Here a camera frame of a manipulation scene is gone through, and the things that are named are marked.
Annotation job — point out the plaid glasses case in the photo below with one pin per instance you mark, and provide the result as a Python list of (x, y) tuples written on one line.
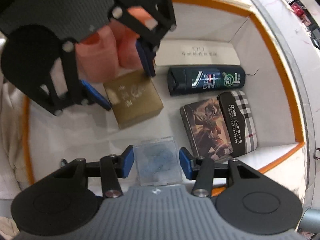
[(239, 121)]

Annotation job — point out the white cloth blanket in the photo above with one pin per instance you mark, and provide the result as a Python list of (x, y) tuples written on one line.
[(13, 168)]

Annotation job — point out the brown cardboard box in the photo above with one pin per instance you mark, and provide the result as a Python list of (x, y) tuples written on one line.
[(134, 98)]

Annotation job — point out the dark shampoo bottle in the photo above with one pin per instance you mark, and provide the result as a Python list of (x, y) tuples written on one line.
[(204, 78)]

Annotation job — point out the pink soap dispenser set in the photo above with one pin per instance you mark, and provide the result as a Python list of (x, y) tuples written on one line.
[(108, 53)]

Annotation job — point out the white long box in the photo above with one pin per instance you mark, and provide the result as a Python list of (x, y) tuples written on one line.
[(195, 52)]

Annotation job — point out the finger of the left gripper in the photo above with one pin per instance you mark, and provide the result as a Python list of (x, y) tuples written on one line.
[(149, 40)]

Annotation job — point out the orange storage box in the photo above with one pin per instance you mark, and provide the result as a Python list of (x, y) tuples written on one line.
[(92, 132)]

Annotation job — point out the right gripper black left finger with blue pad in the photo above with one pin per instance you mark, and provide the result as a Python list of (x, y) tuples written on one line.
[(110, 168)]

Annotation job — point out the clear plastic box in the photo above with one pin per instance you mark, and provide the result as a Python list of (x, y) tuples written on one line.
[(157, 162)]

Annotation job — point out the illustrated tin card case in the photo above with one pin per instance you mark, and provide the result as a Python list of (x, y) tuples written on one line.
[(206, 129)]

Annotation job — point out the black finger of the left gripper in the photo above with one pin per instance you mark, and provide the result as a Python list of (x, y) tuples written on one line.
[(79, 92)]

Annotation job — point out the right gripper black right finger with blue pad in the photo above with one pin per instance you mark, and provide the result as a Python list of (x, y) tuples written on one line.
[(202, 171)]

